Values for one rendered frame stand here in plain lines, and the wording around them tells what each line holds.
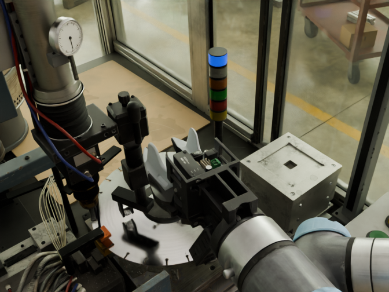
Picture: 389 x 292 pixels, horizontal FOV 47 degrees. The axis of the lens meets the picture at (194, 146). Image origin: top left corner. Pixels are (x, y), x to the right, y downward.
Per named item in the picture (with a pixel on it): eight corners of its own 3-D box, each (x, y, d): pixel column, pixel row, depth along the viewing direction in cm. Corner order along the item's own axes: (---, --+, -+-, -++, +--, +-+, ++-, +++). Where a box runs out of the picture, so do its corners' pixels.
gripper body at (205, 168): (215, 133, 56) (275, 193, 48) (215, 183, 61) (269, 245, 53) (160, 154, 53) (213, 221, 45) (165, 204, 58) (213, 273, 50)
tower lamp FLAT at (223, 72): (219, 67, 112) (219, 56, 110) (231, 74, 109) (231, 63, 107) (205, 73, 110) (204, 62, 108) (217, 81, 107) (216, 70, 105)
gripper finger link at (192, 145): (190, 108, 63) (215, 146, 57) (191, 141, 67) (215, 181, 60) (169, 112, 63) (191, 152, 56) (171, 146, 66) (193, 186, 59)
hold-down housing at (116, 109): (146, 170, 88) (133, 82, 75) (156, 185, 85) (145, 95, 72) (120, 180, 86) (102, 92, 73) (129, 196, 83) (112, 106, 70)
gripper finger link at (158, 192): (167, 161, 61) (208, 197, 55) (168, 171, 62) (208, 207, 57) (138, 177, 59) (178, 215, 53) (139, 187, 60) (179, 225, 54)
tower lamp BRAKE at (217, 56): (219, 55, 110) (219, 44, 108) (231, 62, 107) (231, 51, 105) (204, 62, 108) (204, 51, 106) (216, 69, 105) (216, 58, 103)
